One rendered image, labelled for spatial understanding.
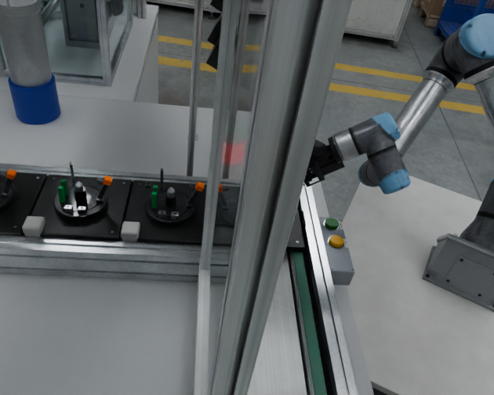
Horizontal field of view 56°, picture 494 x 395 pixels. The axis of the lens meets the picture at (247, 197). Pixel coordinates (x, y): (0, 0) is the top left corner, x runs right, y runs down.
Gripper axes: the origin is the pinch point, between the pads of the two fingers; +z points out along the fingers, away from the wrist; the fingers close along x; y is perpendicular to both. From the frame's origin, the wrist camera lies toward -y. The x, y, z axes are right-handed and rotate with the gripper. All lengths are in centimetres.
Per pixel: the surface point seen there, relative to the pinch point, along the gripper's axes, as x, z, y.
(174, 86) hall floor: 247, 98, 69
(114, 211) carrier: -2.0, 41.6, -10.6
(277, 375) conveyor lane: -46, 10, 18
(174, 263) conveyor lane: -16.5, 29.5, 2.6
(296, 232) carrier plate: -6.3, 0.2, 18.7
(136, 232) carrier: -11.5, 34.5, -8.0
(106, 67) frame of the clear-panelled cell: 86, 58, -19
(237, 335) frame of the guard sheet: -78, -15, -47
